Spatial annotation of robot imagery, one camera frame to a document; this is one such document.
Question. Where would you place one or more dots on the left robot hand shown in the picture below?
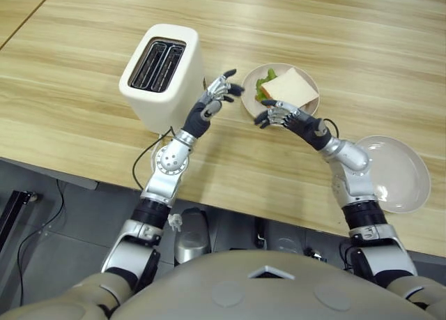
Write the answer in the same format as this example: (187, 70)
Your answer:
(198, 119)

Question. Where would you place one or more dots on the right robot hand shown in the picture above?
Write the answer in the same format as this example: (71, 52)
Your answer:
(306, 128)

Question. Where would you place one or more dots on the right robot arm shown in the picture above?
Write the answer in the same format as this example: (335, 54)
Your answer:
(359, 184)

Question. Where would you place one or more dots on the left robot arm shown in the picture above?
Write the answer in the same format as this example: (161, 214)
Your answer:
(163, 182)

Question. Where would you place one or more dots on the cream toaster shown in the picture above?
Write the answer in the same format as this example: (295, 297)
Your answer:
(157, 104)

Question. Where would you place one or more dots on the bread slice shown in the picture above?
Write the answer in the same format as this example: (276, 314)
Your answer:
(291, 86)

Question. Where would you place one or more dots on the beige plate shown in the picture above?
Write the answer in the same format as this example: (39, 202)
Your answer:
(249, 97)

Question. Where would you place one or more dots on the green lettuce leaf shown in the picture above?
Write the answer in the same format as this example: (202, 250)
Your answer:
(263, 83)

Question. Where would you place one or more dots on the white plate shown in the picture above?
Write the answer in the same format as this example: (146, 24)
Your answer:
(400, 173)

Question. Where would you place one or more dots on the robot body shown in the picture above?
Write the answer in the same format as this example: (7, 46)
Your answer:
(278, 299)

